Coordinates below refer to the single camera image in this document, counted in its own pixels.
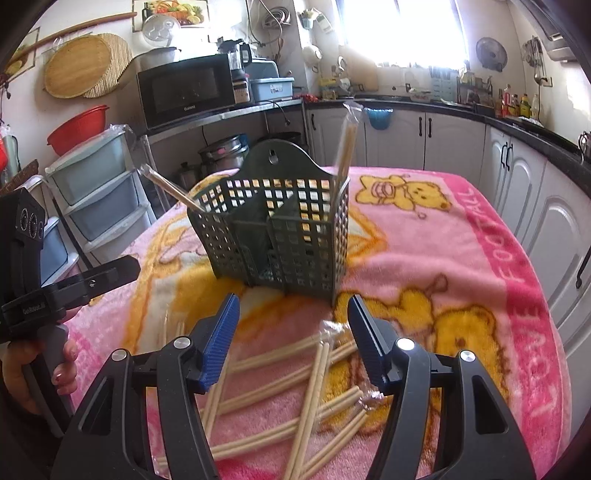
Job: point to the white base cabinets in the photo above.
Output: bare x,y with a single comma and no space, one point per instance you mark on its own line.
517,184

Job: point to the stacked steel pots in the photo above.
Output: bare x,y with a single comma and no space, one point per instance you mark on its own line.
224,157

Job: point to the person's left hand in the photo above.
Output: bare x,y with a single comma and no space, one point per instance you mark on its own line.
67,371

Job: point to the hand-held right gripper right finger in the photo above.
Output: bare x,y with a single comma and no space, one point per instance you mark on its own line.
367,346

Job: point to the kitchen window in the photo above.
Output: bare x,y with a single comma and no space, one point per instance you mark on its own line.
401,27

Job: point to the small steel kettle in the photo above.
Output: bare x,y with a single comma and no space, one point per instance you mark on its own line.
188,174

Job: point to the fruit wall picture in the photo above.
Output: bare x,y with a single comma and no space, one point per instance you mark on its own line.
175,9

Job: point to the pale green drawer organizer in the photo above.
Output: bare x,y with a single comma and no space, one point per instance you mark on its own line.
442,85

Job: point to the bamboo mat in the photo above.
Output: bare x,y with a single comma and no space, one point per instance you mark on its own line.
119,55

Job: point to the blue plastic bin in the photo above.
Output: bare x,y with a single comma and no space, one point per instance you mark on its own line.
272,90

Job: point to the beige cutting board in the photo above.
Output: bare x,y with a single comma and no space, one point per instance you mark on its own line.
362,71

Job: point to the round bamboo tray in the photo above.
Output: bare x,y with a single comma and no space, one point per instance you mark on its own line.
76,67

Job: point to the plastic drawer unit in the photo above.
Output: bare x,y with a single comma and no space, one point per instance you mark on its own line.
97,194

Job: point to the clear plastic food cover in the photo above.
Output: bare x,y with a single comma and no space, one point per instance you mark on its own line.
159,30

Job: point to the wall planter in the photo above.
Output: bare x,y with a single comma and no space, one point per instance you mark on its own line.
307,21

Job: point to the black microwave oven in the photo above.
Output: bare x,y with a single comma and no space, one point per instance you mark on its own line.
180,90

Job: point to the steel teapot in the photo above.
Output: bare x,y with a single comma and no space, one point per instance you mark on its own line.
585,145

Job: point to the steel shelf rack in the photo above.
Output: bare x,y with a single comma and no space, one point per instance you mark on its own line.
258,107

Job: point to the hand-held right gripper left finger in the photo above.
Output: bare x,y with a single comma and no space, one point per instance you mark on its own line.
221,346

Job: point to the pile of chopsticks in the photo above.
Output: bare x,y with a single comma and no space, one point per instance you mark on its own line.
314,387

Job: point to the wooden chopstick pair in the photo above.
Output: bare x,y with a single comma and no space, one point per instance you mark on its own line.
346,143
173,189

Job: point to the pale blue container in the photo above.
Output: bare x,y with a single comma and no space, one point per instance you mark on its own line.
265,68

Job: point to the black range hood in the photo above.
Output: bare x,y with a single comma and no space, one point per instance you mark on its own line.
561,46

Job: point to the grey wall fan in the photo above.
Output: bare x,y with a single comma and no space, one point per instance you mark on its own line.
491,53

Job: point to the hanging kitchen tools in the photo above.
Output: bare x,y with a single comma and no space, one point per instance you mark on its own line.
535,55

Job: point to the black spice rack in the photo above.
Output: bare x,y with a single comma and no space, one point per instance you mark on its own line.
475,97

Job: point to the red plastic basin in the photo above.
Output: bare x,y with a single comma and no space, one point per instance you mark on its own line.
76,131

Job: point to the pink printed blanket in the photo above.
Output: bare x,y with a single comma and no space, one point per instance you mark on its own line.
461,258

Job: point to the blue hanging bin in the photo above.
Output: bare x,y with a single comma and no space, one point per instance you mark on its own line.
377,120

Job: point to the yellow box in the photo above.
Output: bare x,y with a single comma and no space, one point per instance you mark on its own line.
328,87

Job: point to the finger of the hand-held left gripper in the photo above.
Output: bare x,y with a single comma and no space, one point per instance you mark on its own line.
108,277

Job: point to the row of condiment bottles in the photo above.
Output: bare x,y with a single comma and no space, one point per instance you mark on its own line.
524,106

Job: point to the long wooden pole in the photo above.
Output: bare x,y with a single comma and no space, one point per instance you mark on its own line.
69,30

